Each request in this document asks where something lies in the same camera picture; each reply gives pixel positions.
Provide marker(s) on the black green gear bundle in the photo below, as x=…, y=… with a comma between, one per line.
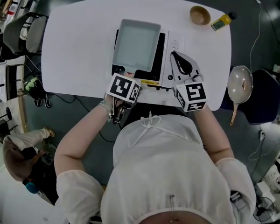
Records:
x=32, y=83

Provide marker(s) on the grey rectangular tray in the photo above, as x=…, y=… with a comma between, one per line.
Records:
x=136, y=45

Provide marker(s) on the person's right forearm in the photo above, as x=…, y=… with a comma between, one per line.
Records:
x=212, y=134

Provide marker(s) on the round pan with lid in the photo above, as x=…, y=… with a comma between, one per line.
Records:
x=240, y=83

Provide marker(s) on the person's left forearm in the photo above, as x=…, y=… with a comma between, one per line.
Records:
x=79, y=134

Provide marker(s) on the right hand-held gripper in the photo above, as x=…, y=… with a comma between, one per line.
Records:
x=194, y=93

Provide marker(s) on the white table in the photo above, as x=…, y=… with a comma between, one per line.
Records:
x=79, y=43

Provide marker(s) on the grey chair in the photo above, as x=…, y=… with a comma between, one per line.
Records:
x=16, y=35

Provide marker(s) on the person's white blouse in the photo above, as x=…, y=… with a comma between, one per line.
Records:
x=163, y=167

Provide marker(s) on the white open box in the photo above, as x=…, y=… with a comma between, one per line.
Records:
x=1, y=83

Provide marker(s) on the black round stand base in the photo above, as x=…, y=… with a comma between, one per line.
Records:
x=9, y=113

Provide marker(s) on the black floor fan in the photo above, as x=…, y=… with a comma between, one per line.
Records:
x=263, y=209

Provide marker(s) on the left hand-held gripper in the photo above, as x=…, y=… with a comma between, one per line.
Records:
x=122, y=86

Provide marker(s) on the dark blue chair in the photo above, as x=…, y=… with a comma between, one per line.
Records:
x=266, y=97

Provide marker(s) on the brown wooden bowl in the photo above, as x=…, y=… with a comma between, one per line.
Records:
x=200, y=15

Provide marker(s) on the yellow bottle with black cap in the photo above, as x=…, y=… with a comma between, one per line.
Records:
x=222, y=22

